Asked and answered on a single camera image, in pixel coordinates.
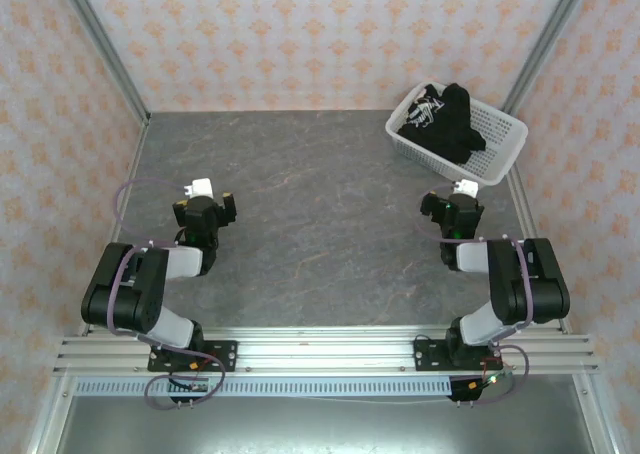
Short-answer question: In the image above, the aluminium mounting rail beam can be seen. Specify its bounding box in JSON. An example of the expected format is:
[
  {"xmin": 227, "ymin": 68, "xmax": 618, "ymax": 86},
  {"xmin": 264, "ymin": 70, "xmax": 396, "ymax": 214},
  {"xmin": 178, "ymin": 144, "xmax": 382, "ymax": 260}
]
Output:
[{"xmin": 52, "ymin": 326, "xmax": 601, "ymax": 376}]

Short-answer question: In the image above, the aluminium frame post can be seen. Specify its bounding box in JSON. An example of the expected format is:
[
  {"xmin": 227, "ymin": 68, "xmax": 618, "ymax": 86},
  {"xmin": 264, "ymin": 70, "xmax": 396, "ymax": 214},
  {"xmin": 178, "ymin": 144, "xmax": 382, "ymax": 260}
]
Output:
[
  {"xmin": 53, "ymin": 0, "xmax": 152, "ymax": 126},
  {"xmin": 499, "ymin": 0, "xmax": 595, "ymax": 116}
]

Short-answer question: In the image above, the white perforated plastic basket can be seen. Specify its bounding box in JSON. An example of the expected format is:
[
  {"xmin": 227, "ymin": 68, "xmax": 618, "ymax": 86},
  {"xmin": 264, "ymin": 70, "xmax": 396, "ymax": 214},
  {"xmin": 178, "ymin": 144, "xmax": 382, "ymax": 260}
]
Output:
[{"xmin": 384, "ymin": 80, "xmax": 530, "ymax": 186}]

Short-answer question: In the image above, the grey metal lower panel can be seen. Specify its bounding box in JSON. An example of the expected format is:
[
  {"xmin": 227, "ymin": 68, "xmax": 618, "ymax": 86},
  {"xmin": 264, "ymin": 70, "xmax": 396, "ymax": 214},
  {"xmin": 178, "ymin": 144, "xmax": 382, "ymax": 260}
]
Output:
[{"xmin": 52, "ymin": 396, "xmax": 604, "ymax": 454}]

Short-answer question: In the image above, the black t-shirt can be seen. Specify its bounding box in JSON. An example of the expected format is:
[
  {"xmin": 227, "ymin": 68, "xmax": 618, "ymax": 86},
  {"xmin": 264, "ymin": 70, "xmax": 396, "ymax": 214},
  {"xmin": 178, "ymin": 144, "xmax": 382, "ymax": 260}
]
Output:
[{"xmin": 397, "ymin": 82, "xmax": 488, "ymax": 165}]

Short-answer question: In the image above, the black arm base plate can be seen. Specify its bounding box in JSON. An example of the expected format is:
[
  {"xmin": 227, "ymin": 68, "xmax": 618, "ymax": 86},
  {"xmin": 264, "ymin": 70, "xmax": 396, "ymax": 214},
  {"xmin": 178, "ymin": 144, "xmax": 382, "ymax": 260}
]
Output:
[
  {"xmin": 413, "ymin": 337, "xmax": 504, "ymax": 374},
  {"xmin": 147, "ymin": 340, "xmax": 238, "ymax": 374}
]

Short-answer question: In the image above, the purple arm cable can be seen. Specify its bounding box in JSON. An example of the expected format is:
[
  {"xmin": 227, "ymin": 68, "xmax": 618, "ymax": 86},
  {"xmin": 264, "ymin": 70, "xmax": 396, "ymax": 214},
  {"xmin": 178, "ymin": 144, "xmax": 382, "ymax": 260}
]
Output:
[
  {"xmin": 107, "ymin": 177, "xmax": 227, "ymax": 411},
  {"xmin": 414, "ymin": 186, "xmax": 531, "ymax": 406}
]

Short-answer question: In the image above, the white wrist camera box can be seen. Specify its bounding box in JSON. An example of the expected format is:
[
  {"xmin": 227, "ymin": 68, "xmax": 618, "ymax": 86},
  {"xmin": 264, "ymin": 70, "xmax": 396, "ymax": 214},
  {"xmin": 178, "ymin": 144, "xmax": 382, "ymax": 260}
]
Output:
[
  {"xmin": 451, "ymin": 178, "xmax": 481, "ymax": 198},
  {"xmin": 181, "ymin": 177, "xmax": 216, "ymax": 199}
]

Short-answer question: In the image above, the grey slotted cable duct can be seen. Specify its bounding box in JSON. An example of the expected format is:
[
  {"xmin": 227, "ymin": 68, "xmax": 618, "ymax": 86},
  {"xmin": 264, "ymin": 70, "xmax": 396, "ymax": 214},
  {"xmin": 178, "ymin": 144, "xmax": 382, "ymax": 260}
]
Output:
[{"xmin": 74, "ymin": 377, "xmax": 454, "ymax": 398}]

